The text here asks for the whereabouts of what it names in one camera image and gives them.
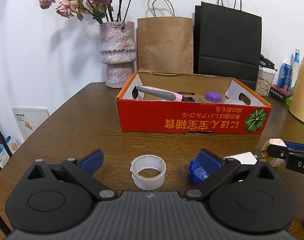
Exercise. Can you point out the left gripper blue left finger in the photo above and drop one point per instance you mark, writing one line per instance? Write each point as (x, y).
(92, 162)

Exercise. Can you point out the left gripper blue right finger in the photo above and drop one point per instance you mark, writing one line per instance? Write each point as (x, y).
(210, 162)

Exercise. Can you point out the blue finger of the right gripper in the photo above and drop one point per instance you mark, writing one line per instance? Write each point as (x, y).
(294, 145)

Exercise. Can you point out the blue plastic bottle cap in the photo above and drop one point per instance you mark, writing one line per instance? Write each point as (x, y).
(196, 173)

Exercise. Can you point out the cream cube plug adapter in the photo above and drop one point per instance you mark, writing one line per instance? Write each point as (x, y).
(271, 151)

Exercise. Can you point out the translucent white plastic container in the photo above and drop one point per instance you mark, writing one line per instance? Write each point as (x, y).
(234, 102)

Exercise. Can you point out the purple plastic bottle cap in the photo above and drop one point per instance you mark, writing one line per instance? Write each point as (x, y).
(213, 97)

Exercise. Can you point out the pink grey pet brush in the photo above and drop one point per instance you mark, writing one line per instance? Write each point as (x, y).
(166, 94)

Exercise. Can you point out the white power adapter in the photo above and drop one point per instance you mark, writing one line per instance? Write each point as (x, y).
(247, 158)

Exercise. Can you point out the yellow thermos jug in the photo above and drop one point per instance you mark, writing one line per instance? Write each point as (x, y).
(301, 89)

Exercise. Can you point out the white tape roll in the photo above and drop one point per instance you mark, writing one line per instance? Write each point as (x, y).
(148, 172)

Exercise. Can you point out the clear seed storage container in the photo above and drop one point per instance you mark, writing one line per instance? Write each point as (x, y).
(266, 76)

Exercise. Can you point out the white booklet on floor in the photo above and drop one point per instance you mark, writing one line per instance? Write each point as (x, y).
(29, 119)

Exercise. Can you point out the red cardboard box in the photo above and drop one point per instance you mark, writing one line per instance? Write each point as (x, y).
(139, 112)

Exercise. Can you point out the blue white package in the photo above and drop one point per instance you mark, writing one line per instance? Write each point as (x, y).
(13, 145)

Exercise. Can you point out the clear glass bottle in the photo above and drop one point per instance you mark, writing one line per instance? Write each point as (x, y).
(295, 70)

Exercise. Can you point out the black paper bag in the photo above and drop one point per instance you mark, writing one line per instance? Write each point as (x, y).
(227, 42)

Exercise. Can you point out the purple ceramic vase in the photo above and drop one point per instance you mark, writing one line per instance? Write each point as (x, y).
(118, 52)

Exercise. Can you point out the brown paper bag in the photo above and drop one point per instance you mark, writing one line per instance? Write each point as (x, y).
(165, 44)

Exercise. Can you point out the dried rose bouquet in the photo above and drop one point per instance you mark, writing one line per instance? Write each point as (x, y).
(100, 10)

